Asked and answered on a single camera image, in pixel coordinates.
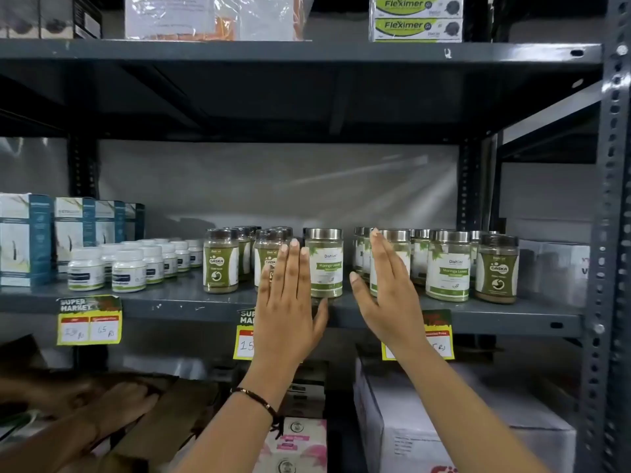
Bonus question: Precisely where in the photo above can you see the person's left hand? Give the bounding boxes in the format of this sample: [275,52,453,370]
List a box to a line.
[253,238,329,377]

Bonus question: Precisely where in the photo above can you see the person's right hand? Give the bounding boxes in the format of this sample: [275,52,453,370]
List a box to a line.
[349,229,435,358]

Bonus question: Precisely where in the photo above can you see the person's left forearm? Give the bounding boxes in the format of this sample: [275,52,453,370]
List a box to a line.
[170,370,302,473]

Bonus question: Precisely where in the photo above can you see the person's right forearm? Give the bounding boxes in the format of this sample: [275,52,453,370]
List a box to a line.
[392,342,550,473]

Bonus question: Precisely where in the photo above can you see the another person's forearm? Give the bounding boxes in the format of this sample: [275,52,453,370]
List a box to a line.
[0,411,102,473]

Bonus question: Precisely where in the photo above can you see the silver-lid green label jar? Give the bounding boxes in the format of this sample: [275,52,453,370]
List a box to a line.
[302,228,344,299]

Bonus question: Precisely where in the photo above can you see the cluster of dark-lid powder jars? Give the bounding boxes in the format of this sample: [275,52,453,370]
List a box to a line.
[203,225,294,295]

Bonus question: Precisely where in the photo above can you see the yellow price tag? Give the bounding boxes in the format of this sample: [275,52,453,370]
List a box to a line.
[56,295,123,347]
[233,309,258,361]
[382,309,456,361]

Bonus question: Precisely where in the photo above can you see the dark small carton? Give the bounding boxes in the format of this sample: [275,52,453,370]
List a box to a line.
[280,372,327,420]

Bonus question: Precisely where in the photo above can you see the row of silver-lid powder jars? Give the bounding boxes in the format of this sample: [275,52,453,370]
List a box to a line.
[352,226,490,303]

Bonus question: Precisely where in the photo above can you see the pink floral box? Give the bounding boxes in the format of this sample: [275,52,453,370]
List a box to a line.
[265,417,328,473]

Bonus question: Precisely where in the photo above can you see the dark-lid green label jar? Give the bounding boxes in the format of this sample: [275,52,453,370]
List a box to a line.
[474,234,520,305]

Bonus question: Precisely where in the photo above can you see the group of white pill bottles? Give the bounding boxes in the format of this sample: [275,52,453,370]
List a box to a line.
[67,237,204,294]

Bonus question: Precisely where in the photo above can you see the teal and white carton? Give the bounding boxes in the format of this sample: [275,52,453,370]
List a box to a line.
[54,196,97,274]
[95,200,127,248]
[124,202,147,242]
[0,193,54,288]

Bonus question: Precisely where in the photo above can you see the brown cardboard sheet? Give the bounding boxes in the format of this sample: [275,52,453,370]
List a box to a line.
[111,373,220,473]

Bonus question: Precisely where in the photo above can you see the white cardboard box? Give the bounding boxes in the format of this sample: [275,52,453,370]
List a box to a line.
[518,239,591,309]

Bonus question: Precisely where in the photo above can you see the large white carton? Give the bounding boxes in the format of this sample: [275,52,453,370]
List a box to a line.
[353,357,578,473]

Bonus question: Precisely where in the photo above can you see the grey metal shelving rack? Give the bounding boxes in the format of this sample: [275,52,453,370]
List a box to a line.
[0,0,631,473]

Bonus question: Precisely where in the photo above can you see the plastic-wrapped package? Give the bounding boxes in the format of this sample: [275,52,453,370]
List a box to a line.
[124,0,315,43]

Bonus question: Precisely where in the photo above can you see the green and white flat box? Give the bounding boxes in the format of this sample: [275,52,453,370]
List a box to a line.
[370,16,464,44]
[370,0,464,19]

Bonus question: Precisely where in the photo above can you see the dark product box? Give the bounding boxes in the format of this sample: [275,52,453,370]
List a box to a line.
[0,0,41,40]
[38,0,103,40]

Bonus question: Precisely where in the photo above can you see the black beaded bracelet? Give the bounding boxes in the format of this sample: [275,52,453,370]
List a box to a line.
[230,387,285,440]

